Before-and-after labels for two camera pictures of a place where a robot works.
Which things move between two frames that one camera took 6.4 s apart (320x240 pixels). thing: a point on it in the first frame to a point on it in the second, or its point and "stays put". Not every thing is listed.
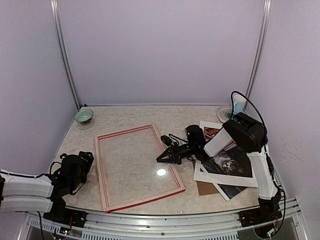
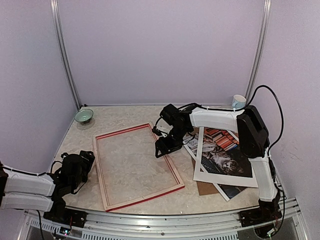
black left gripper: [86, 165] stays put
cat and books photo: [232, 161] stays put
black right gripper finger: [177, 159] to [172, 146]
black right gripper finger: [170, 151] to [161, 149]
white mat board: [221, 178] stays put
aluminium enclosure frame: [291, 225] stays put
